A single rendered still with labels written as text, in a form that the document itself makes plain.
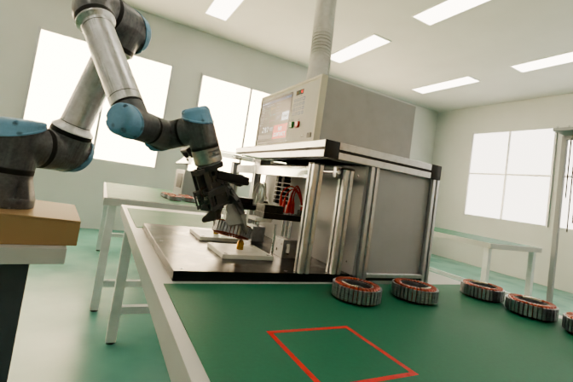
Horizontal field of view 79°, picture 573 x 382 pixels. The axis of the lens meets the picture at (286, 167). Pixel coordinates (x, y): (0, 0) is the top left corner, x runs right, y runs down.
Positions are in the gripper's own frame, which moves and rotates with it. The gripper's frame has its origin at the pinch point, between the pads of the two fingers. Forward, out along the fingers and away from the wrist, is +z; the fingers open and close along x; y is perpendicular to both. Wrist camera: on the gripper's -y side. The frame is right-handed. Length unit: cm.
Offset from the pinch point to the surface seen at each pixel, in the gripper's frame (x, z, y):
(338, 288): 34.1, 10.0, 0.8
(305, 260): 21.5, 7.9, -4.1
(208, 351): 39, -3, 36
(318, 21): -79, -83, -178
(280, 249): 6.2, 10.4, -10.7
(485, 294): 53, 30, -38
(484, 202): -101, 250, -674
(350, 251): 25.6, 11.5, -17.9
